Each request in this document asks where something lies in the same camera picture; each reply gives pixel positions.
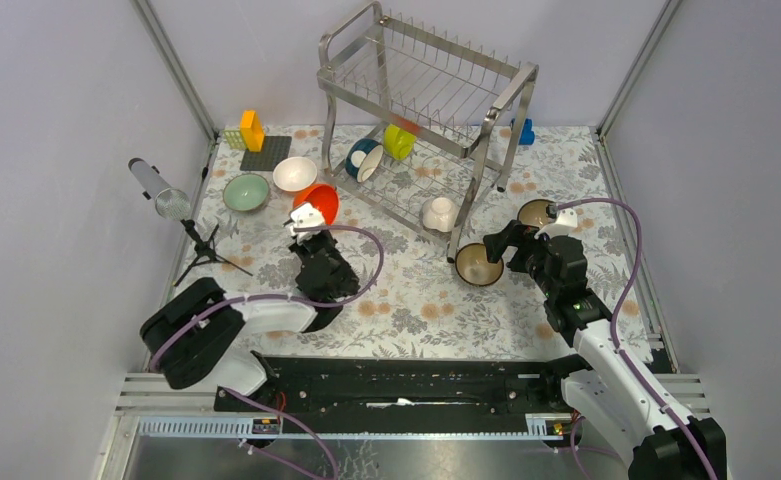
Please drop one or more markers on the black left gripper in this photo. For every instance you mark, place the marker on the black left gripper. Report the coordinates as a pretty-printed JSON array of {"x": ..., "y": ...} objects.
[{"x": 300, "y": 249}]

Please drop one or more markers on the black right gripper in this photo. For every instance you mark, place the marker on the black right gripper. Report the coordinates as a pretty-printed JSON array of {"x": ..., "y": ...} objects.
[{"x": 515, "y": 234}]

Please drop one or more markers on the brown rimmed tan bowl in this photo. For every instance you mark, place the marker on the brown rimmed tan bowl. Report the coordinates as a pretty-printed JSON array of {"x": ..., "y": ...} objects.
[{"x": 473, "y": 267}]

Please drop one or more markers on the blue tan-inside bowl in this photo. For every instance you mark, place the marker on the blue tan-inside bowl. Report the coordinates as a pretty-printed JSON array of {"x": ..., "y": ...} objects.
[{"x": 534, "y": 212}]

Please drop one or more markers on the orange bowl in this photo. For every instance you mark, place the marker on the orange bowl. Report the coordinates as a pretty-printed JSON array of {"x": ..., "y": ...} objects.
[{"x": 322, "y": 197}]

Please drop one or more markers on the white orange-rimmed bowl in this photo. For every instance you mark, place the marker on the white orange-rimmed bowl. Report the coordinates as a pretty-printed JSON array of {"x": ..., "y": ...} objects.
[{"x": 295, "y": 174}]

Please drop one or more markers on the mint green floral bowl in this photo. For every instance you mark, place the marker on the mint green floral bowl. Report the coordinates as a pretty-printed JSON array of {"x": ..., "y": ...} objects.
[{"x": 246, "y": 193}]

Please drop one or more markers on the dark blue bowl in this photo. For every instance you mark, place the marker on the dark blue bowl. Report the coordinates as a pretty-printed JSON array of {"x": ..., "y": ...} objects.
[{"x": 363, "y": 159}]

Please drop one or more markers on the yellow-green bowl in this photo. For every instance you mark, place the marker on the yellow-green bowl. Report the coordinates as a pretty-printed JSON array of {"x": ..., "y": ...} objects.
[{"x": 398, "y": 143}]

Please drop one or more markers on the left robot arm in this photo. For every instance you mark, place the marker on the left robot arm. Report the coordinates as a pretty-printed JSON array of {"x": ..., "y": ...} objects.
[{"x": 190, "y": 337}]

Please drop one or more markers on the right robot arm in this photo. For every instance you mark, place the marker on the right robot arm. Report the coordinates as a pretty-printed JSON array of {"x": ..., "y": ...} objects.
[{"x": 655, "y": 435}]

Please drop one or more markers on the steel two-tier dish rack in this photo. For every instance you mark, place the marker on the steel two-tier dish rack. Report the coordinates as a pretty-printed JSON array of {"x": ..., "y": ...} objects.
[{"x": 464, "y": 104}]

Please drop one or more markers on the small white cup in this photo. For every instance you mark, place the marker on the small white cup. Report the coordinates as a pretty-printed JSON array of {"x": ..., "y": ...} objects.
[{"x": 440, "y": 214}]

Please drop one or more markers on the floral table mat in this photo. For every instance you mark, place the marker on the floral table mat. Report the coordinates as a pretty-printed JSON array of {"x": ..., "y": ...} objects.
[{"x": 419, "y": 307}]

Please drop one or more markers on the blue toy block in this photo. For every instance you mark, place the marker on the blue toy block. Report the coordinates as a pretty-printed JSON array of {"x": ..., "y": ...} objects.
[{"x": 526, "y": 135}]

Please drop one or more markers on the black microphone tripod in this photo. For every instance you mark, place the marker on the black microphone tripod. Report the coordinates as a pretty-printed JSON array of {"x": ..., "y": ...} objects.
[{"x": 205, "y": 251}]

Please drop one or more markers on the grey building baseplate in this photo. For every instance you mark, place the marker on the grey building baseplate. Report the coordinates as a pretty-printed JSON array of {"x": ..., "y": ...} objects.
[{"x": 275, "y": 149}]

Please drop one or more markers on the orange toy block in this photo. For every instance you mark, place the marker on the orange toy block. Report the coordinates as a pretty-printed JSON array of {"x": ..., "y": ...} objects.
[{"x": 252, "y": 131}]

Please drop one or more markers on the light green toy block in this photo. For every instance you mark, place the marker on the light green toy block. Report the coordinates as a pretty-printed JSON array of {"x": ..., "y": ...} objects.
[{"x": 234, "y": 139}]

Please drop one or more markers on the silver microphone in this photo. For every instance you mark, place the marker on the silver microphone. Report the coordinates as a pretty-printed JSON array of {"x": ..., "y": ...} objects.
[{"x": 170, "y": 203}]

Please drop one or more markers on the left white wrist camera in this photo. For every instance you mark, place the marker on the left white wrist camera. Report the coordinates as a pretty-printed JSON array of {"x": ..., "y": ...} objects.
[{"x": 304, "y": 221}]

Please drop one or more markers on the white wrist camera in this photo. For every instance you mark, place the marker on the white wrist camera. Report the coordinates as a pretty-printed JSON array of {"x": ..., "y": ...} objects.
[
  {"x": 565, "y": 222},
  {"x": 304, "y": 221}
]

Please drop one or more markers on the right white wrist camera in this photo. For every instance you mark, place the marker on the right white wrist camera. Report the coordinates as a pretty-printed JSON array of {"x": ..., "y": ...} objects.
[{"x": 565, "y": 222}]

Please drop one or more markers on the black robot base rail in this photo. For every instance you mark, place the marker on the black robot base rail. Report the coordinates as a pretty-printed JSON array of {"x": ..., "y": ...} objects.
[{"x": 410, "y": 396}]

